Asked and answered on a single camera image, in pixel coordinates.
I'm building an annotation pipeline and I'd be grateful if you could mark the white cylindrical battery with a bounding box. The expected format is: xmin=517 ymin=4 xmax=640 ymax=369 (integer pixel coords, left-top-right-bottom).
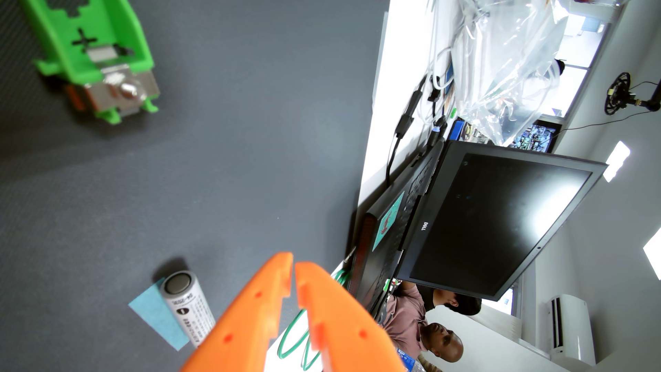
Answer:
xmin=160 ymin=270 xmax=217 ymax=348

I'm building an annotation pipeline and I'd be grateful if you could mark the white air conditioner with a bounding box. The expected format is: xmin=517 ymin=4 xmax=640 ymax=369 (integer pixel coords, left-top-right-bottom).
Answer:
xmin=547 ymin=294 xmax=597 ymax=368

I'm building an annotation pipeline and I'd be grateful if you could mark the clear blue-label water bottle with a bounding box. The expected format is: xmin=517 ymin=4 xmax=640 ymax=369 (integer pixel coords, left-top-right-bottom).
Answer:
xmin=397 ymin=349 xmax=427 ymax=372

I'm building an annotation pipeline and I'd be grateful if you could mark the black adapter cable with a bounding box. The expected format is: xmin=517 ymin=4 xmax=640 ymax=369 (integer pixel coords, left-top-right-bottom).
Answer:
xmin=386 ymin=75 xmax=429 ymax=187

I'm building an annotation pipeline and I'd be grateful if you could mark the green battery holder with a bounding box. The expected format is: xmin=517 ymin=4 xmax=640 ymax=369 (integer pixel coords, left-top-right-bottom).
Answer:
xmin=21 ymin=0 xmax=161 ymax=126

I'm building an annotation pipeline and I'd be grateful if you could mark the black round fan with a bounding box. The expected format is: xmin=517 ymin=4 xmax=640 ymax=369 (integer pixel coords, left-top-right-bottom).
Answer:
xmin=604 ymin=72 xmax=661 ymax=115

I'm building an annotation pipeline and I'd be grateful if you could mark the dark grey table mat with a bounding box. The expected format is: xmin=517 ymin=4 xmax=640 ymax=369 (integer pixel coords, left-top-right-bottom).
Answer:
xmin=0 ymin=0 xmax=390 ymax=372

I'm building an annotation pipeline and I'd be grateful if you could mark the white ceiling light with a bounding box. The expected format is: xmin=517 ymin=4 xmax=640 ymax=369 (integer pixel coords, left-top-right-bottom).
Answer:
xmin=603 ymin=141 xmax=632 ymax=183
xmin=643 ymin=227 xmax=661 ymax=280

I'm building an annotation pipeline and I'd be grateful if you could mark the green cable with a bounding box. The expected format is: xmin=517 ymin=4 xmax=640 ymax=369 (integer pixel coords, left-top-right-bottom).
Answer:
xmin=277 ymin=269 xmax=352 ymax=372

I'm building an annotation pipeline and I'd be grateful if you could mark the person with black hair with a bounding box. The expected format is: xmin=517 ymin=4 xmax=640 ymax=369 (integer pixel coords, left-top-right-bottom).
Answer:
xmin=416 ymin=284 xmax=482 ymax=317

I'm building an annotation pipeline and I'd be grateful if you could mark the black Dell laptop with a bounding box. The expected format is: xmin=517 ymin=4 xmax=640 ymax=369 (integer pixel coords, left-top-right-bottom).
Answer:
xmin=348 ymin=139 xmax=609 ymax=316

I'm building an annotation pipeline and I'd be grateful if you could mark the background computer monitor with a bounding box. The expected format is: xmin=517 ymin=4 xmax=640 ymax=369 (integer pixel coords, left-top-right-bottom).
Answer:
xmin=508 ymin=120 xmax=563 ymax=154

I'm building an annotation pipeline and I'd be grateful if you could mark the clear plastic bag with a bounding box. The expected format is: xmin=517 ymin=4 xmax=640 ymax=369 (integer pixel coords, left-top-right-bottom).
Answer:
xmin=429 ymin=0 xmax=569 ymax=146

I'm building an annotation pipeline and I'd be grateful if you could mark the person in pink shirt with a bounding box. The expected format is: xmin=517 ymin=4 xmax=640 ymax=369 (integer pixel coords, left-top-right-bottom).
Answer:
xmin=382 ymin=281 xmax=464 ymax=372

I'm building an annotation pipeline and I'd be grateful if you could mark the black usb plug cable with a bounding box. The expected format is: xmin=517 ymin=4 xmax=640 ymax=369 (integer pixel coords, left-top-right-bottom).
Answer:
xmin=426 ymin=77 xmax=450 ymax=151

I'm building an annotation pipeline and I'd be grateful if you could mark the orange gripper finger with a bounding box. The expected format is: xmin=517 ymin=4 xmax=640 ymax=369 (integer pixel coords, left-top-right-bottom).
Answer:
xmin=180 ymin=251 xmax=294 ymax=372
xmin=294 ymin=261 xmax=407 ymax=372

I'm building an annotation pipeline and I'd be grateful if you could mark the light blue paper strip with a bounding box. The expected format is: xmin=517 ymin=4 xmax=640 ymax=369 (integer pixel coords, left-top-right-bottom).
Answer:
xmin=128 ymin=279 xmax=191 ymax=352

